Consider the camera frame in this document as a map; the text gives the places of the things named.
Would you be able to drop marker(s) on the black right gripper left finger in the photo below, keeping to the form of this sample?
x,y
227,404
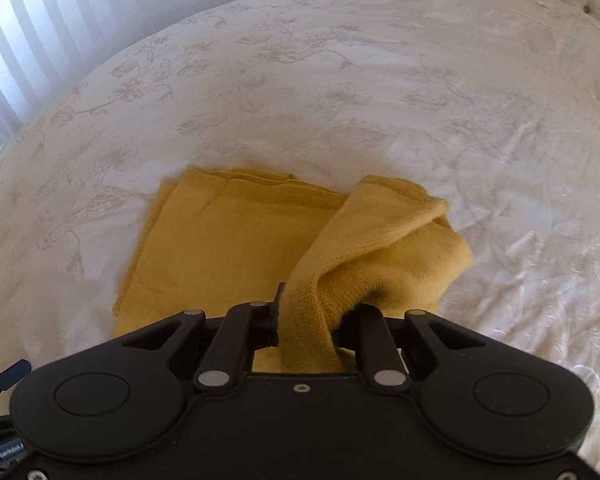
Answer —
x,y
245,329

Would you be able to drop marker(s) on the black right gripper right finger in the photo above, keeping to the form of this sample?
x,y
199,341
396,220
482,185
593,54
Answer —
x,y
366,333

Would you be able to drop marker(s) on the mustard yellow knit sweater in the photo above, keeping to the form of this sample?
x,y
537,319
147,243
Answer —
x,y
214,239

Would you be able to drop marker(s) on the white embroidered bedspread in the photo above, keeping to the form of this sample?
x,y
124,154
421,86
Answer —
x,y
497,111

